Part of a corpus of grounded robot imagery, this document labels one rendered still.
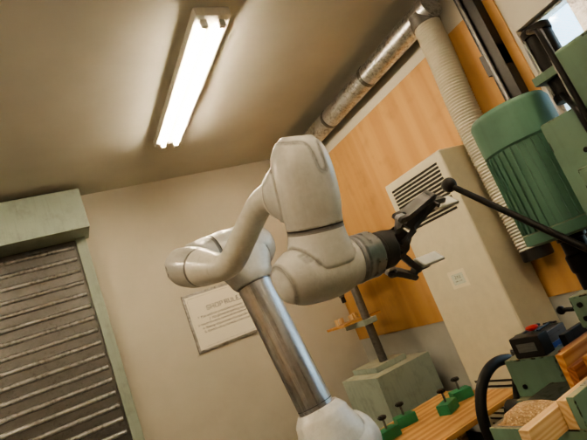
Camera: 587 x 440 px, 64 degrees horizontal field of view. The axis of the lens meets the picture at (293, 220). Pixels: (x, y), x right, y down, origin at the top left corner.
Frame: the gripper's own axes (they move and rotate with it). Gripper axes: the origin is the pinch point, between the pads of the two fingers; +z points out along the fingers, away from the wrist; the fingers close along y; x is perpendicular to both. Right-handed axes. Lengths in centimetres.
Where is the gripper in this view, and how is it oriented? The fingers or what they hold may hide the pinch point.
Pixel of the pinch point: (443, 229)
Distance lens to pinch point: 104.7
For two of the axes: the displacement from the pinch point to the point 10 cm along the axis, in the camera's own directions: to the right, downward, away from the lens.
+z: 8.2, -2.1, 5.3
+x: -5.7, -4.1, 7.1
